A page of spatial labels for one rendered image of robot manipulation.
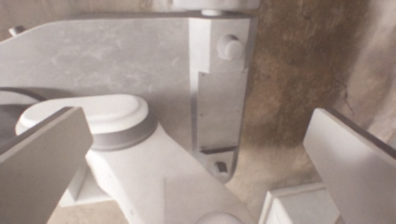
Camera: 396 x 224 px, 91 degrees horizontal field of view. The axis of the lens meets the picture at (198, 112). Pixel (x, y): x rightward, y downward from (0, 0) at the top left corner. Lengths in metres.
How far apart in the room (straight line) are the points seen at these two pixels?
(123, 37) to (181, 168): 0.29
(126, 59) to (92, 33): 0.08
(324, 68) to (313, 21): 0.19
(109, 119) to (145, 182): 0.12
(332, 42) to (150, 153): 0.72
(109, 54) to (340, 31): 0.73
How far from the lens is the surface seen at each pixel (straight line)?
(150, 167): 0.31
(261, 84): 0.76
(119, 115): 0.35
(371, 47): 1.00
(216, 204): 0.22
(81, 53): 0.48
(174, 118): 0.53
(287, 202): 1.23
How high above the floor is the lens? 0.61
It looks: 57 degrees down
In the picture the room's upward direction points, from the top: 160 degrees clockwise
